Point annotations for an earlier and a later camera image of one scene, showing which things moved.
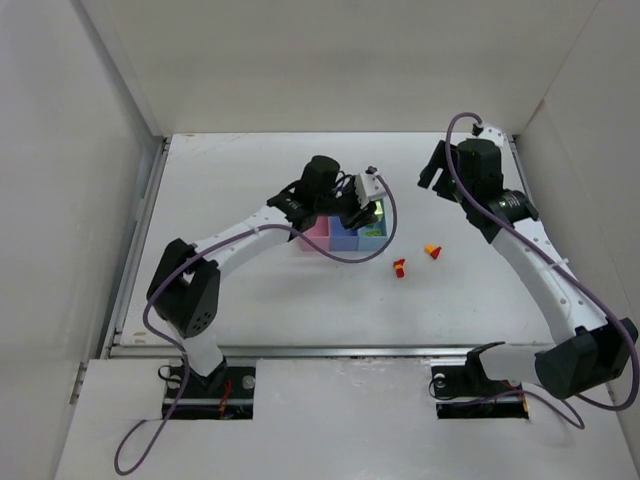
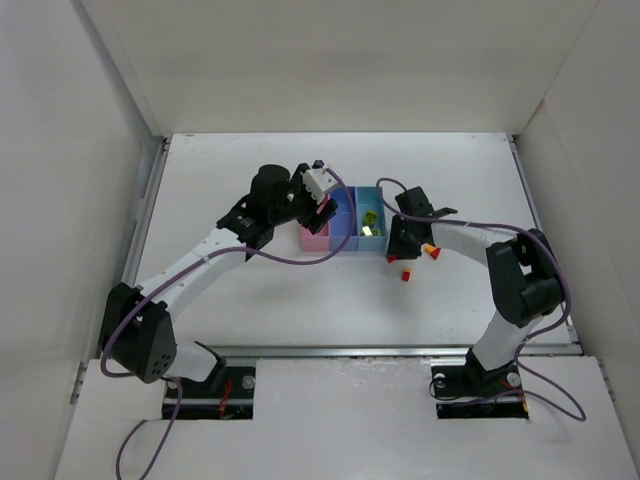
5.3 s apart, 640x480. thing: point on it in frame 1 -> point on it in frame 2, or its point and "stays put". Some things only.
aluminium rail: (316, 351) stays put
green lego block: (378, 211) -> (370, 220)
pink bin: (318, 235) stays put
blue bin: (342, 239) stays put
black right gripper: (441, 170) -> (400, 245)
